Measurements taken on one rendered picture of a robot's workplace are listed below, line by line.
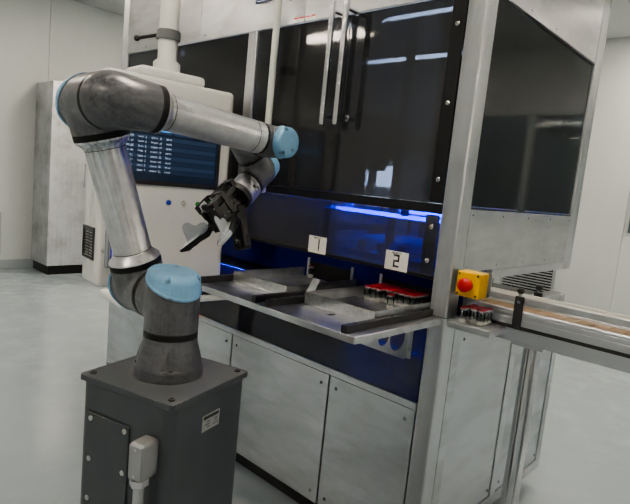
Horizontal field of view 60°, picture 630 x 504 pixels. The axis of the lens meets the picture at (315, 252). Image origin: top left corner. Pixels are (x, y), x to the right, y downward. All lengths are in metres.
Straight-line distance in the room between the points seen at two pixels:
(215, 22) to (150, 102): 1.44
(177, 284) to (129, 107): 0.36
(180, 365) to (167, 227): 0.98
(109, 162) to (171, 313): 0.34
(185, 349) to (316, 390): 0.89
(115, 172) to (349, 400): 1.10
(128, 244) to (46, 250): 5.09
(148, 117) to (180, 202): 1.02
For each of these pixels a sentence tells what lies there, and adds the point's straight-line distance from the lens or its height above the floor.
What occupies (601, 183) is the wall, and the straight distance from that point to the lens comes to 6.25.
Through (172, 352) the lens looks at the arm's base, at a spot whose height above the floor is 0.85.
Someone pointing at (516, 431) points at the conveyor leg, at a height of 0.57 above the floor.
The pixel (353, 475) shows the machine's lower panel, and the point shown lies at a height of 0.27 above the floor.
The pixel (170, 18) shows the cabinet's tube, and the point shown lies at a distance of 2.19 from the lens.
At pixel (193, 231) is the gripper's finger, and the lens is 1.38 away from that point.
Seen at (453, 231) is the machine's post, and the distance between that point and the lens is 1.60.
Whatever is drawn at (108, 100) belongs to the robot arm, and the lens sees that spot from 1.11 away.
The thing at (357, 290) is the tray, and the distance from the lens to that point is 1.78.
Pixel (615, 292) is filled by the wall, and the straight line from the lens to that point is 6.22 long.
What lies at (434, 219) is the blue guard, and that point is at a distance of 1.63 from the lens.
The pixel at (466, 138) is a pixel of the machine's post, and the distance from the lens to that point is 1.61.
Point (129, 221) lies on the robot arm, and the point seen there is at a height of 1.11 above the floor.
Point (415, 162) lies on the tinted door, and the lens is 1.69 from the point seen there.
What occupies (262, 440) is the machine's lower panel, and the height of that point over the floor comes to 0.21.
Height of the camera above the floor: 1.23
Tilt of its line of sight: 7 degrees down
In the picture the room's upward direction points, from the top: 6 degrees clockwise
